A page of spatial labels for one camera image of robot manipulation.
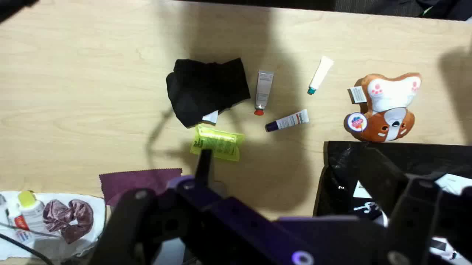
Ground green brush black handle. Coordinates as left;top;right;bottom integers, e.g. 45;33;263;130
189;121;247;188

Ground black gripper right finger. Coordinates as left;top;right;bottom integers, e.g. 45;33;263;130
382;174;443;265

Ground white pouch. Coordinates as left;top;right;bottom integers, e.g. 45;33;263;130
0;188;108;261

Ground pink satin scrunchie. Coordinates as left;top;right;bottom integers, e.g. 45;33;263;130
42;197;96;245

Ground grey tube red cap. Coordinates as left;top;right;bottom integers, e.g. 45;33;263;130
253;68;276;117

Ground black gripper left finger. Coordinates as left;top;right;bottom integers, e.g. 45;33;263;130
90;186;167;265

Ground black cloth purse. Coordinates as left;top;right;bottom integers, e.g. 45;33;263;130
166;55;253;129

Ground white tube green cap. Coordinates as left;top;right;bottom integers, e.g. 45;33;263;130
306;54;335;96

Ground black bag white labels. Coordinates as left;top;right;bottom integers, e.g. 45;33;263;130
313;139;472;261

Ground maroon cloth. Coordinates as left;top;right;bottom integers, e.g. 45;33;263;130
98;166;185;207

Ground white tube black cap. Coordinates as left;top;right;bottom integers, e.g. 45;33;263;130
264;107;312;133

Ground small bottle yellow cap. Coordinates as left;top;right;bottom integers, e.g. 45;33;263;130
17;188;48;223

